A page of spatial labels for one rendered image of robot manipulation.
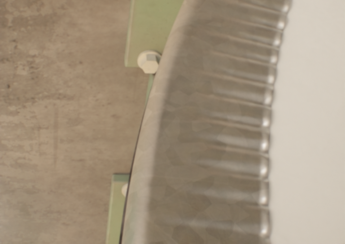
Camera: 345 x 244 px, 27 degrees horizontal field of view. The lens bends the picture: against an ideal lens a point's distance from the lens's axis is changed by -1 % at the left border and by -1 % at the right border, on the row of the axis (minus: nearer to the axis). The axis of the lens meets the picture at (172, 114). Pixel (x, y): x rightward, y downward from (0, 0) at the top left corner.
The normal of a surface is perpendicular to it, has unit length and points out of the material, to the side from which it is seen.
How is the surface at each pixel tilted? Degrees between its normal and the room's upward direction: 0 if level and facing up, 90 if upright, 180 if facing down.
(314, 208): 90
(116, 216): 0
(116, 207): 0
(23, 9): 0
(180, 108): 85
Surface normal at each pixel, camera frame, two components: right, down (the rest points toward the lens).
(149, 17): 0.09, 0.70
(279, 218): 0.13, -0.71
